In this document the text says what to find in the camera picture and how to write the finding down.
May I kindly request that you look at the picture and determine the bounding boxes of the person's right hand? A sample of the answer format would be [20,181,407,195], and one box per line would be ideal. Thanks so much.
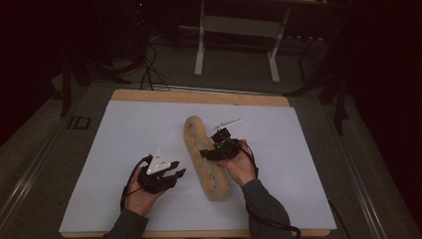
[218,138,259,187]

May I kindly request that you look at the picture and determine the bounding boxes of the white table mat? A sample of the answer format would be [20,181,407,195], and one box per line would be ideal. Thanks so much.
[59,100,337,233]

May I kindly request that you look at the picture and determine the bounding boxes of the person's left hand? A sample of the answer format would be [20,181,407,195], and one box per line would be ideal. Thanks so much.
[123,168,166,217]

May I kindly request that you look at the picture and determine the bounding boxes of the white metal stand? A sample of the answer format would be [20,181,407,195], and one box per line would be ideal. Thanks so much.
[193,0,293,84]

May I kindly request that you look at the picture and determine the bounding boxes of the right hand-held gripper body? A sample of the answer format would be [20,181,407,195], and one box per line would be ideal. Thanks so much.
[210,118,243,162]

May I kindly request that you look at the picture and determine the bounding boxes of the metal floor rail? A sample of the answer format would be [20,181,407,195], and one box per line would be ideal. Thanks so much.
[322,106,389,239]
[0,125,64,227]

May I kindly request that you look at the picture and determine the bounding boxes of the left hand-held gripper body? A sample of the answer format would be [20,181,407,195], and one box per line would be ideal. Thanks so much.
[137,148,177,195]

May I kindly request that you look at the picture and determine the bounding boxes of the tan plush pad black lining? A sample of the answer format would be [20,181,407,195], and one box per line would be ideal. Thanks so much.
[183,115,231,202]

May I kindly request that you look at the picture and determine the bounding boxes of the thin black cable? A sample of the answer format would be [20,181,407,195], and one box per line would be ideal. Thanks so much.
[327,198,352,239]

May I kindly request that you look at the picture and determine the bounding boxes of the black stand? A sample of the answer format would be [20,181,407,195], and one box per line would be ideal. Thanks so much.
[59,53,132,118]
[283,19,351,135]

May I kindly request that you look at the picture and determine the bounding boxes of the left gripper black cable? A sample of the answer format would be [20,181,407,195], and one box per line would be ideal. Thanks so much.
[119,153,153,212]

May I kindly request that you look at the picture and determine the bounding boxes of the black floor cables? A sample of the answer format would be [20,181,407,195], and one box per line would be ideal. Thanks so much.
[138,43,171,92]

